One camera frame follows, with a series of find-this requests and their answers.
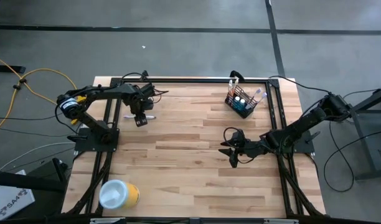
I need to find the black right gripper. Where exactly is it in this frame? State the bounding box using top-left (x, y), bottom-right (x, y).
top-left (217, 130), bottom-right (271, 169)

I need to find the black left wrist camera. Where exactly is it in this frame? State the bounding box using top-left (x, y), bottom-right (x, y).
top-left (140, 84), bottom-right (156, 99)

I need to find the white printed box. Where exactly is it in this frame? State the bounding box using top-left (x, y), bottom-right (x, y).
top-left (0, 169), bottom-right (36, 221)

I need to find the black floor stand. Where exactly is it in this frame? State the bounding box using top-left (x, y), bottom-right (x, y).
top-left (0, 157), bottom-right (69, 194)

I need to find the purple white toothbrush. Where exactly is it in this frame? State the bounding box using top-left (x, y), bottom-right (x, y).
top-left (122, 114), bottom-right (157, 120)
top-left (247, 92), bottom-right (268, 110)
top-left (245, 87), bottom-right (263, 108)

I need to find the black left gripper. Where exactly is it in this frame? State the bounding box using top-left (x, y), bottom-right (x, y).
top-left (127, 91), bottom-right (154, 128)

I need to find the black metal stand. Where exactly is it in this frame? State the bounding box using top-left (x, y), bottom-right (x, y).
top-left (336, 85), bottom-right (381, 182)

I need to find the black wire basket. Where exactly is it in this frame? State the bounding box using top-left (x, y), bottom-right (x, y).
top-left (223, 85), bottom-right (258, 119)

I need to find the white yellow disinfecting wipes canister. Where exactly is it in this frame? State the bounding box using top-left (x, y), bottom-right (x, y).
top-left (98, 179), bottom-right (141, 210)

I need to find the yellow extension cord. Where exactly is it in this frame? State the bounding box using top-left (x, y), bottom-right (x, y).
top-left (0, 53), bottom-right (80, 138)
top-left (19, 68), bottom-right (87, 105)

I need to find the black aluminium table frame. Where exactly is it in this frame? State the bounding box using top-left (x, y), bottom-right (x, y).
top-left (65, 77), bottom-right (327, 218)

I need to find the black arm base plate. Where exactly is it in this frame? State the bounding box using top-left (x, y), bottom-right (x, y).
top-left (269, 129), bottom-right (316, 156)
top-left (74, 126), bottom-right (120, 153)

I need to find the white floor cable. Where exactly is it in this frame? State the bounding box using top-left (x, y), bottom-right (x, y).
top-left (0, 141), bottom-right (77, 172)

